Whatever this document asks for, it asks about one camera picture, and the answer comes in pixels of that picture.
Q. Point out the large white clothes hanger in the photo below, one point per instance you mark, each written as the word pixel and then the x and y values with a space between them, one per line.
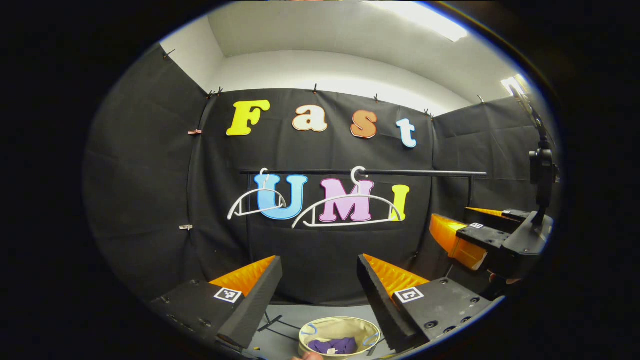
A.
pixel 345 223

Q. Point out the small ceiling light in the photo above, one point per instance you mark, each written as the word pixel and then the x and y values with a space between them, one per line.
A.
pixel 512 84

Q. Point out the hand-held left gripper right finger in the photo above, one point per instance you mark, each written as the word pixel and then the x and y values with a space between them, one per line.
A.
pixel 380 305

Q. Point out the beige round laundry hamper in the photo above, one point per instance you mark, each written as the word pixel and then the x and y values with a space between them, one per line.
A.
pixel 340 327

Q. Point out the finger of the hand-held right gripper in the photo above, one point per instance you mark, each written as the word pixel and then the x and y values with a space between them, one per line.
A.
pixel 495 220
pixel 482 236

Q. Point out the black clothes rack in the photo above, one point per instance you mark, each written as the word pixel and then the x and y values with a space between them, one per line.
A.
pixel 425 173

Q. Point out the black backdrop cloth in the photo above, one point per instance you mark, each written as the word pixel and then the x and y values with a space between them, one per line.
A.
pixel 140 200

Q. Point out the small white clothes hanger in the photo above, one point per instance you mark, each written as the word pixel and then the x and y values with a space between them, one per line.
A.
pixel 230 215

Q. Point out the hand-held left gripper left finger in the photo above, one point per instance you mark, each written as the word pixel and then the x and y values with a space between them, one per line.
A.
pixel 260 300

